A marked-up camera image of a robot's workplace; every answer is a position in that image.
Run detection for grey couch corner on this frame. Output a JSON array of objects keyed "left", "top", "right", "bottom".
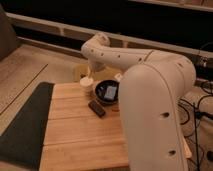
[{"left": 0, "top": 4, "right": 20, "bottom": 61}]

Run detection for dark grey floor mat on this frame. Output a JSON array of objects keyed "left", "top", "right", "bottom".
[{"left": 0, "top": 82, "right": 54, "bottom": 169}]

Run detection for small white object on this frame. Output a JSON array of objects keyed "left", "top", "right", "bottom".
[{"left": 114, "top": 73, "right": 123, "bottom": 82}]

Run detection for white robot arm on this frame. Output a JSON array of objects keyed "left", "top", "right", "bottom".
[{"left": 81, "top": 33, "right": 196, "bottom": 171}]

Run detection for black bowl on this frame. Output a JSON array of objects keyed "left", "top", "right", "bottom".
[{"left": 95, "top": 80, "right": 119, "bottom": 105}]

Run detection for white ceramic cup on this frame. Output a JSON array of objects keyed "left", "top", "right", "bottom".
[{"left": 80, "top": 77, "right": 94, "bottom": 94}]

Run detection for black cables on floor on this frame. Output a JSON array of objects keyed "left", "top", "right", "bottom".
[{"left": 178, "top": 78, "right": 213, "bottom": 171}]

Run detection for black rectangular remote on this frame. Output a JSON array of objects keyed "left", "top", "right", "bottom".
[{"left": 88, "top": 100, "right": 106, "bottom": 117}]

